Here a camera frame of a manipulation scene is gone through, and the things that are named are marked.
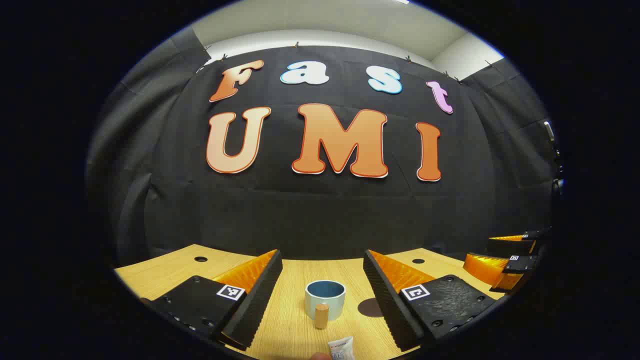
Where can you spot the white toothpaste tube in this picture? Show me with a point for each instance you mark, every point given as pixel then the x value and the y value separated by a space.
pixel 341 347

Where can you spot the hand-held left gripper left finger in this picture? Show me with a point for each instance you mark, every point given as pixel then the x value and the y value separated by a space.
pixel 260 300

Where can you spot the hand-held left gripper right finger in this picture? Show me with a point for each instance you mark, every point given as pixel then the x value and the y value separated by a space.
pixel 387 305

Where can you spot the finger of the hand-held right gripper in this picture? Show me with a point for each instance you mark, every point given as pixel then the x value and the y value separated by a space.
pixel 510 246
pixel 522 264

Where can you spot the dark brown round coaster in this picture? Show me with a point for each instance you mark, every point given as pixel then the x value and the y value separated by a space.
pixel 369 308

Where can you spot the wooden desktop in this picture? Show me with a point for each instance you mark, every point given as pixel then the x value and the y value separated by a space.
pixel 295 320

